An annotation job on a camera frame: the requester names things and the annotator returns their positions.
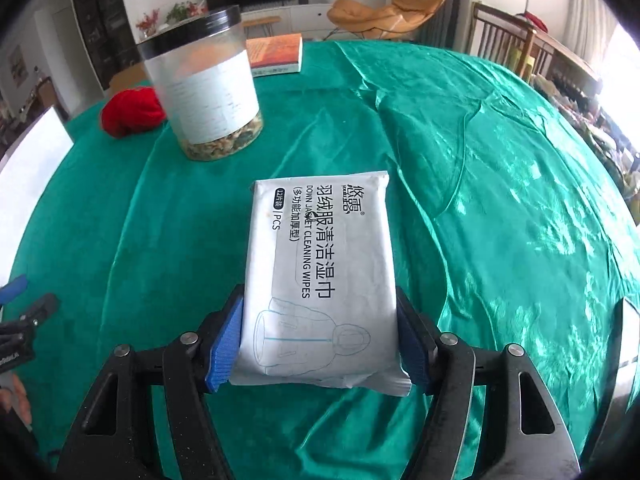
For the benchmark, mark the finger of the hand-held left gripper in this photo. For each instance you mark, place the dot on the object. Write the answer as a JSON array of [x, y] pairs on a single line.
[[42, 310], [12, 293]]

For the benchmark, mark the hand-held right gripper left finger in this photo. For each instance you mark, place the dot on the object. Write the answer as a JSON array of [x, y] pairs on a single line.
[[225, 340]]

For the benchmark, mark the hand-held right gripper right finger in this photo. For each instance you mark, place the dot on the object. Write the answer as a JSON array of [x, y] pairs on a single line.
[[412, 355]]

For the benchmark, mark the white wet wipes pack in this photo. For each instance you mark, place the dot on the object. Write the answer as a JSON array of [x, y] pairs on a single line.
[[320, 270]]

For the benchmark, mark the person's left hand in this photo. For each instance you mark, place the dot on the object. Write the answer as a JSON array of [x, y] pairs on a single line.
[[15, 402]]

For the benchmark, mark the white box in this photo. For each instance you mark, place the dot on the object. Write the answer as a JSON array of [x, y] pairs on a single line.
[[30, 160]]

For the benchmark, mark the green satin tablecloth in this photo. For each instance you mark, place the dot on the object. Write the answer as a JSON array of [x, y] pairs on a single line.
[[475, 210]]

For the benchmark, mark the red knitted item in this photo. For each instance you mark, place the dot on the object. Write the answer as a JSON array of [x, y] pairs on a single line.
[[132, 112]]

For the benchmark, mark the white tablet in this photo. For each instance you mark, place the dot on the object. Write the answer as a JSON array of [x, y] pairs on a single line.
[[631, 330]]

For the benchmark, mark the clear plastic jar black lid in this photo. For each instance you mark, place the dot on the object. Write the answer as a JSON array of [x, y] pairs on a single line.
[[205, 85]]

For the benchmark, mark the dark bookshelf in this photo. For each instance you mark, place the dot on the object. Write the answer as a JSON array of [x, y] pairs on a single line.
[[100, 25]]

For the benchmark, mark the orange book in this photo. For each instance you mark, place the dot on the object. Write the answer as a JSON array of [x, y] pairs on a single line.
[[275, 55]]

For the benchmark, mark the pile of assorted clutter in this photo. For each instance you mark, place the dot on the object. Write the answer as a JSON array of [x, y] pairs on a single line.
[[595, 130]]

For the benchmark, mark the red flower bouquet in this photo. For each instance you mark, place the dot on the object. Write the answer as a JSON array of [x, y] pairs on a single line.
[[147, 22]]

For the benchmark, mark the small wooden side table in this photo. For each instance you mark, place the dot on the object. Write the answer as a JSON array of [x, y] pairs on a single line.
[[262, 22]]

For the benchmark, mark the green leafy houseplant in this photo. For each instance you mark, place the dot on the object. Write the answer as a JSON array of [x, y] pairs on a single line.
[[182, 11]]

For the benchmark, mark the wooden slatted chair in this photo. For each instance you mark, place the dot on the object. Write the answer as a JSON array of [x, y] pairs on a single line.
[[540, 45]]

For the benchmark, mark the orange lounge chair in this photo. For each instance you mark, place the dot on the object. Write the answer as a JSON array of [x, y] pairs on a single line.
[[380, 15]]

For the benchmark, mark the red cushion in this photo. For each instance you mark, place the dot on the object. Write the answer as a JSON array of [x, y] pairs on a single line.
[[537, 22]]

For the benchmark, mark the grey curtain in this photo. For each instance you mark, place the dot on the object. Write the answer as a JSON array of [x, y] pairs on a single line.
[[447, 0]]

